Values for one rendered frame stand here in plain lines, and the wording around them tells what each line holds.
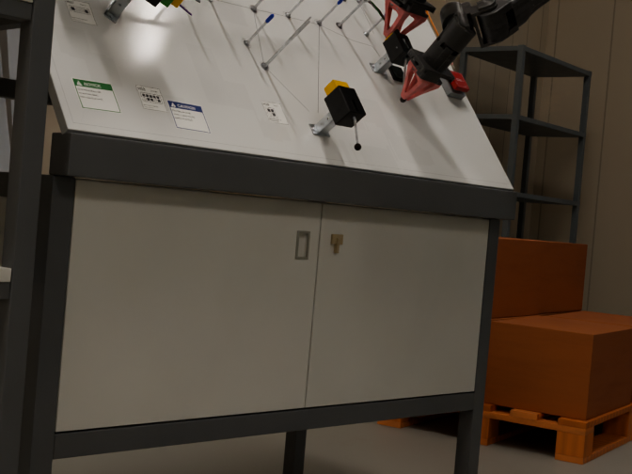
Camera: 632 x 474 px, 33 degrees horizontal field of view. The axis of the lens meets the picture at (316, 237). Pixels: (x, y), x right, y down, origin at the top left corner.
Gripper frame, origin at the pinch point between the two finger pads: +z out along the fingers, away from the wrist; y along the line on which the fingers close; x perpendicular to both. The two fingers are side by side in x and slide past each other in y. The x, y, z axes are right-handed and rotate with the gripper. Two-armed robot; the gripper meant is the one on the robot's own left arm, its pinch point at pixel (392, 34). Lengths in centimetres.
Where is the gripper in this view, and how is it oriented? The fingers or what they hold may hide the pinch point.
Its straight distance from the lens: 235.3
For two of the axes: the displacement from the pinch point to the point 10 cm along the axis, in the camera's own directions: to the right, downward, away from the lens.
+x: 5.5, 5.9, -5.9
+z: -4.5, 8.0, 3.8
